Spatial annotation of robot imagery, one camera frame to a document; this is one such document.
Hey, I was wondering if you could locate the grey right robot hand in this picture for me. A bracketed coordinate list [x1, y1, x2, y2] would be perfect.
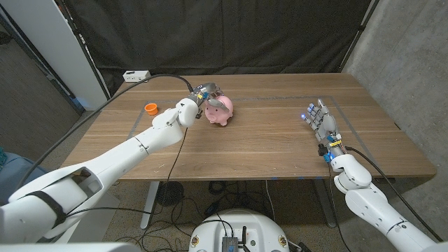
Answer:
[301, 97, 348, 164]

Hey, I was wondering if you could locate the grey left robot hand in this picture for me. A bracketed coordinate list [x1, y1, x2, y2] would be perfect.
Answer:
[187, 82, 231, 120]

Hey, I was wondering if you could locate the pink plastic piggy bank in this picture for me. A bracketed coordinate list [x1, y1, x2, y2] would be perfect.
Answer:
[204, 94, 235, 127]

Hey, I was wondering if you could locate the black backdrop curtain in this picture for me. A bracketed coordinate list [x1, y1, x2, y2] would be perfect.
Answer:
[64, 0, 372, 97]

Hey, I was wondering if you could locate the grey tape outline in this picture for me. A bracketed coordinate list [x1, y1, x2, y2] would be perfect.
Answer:
[104, 94, 389, 179]

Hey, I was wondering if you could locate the white power strip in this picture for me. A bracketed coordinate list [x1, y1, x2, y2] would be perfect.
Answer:
[122, 69, 152, 83]

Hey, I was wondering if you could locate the grey table leg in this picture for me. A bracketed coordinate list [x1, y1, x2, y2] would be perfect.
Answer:
[312, 178, 337, 228]

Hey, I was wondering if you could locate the round black fan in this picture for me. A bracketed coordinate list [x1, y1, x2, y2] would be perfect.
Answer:
[156, 181, 185, 207]

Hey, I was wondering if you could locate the white table leg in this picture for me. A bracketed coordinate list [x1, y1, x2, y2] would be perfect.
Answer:
[139, 181, 161, 230]

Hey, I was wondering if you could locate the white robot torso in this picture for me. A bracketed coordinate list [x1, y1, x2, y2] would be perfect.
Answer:
[188, 209, 291, 252]

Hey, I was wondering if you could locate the grey electronics box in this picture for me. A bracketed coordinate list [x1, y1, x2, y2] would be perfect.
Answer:
[222, 236, 239, 252]

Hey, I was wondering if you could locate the white leaning panel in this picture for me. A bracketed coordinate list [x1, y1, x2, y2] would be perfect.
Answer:
[0, 0, 109, 111]

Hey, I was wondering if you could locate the thin black left arm wire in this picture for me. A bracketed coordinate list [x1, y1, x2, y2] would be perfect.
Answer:
[66, 127, 189, 216]

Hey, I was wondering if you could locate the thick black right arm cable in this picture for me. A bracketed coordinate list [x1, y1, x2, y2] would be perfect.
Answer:
[345, 146, 444, 242]

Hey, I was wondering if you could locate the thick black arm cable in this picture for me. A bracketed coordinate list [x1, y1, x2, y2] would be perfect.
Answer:
[15, 73, 194, 190]
[345, 146, 444, 242]

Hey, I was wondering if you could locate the thin white floor cable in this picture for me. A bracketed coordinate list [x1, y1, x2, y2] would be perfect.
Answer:
[264, 180, 277, 221]

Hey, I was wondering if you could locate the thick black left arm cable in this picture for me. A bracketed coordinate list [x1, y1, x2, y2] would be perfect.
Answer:
[15, 73, 194, 190]

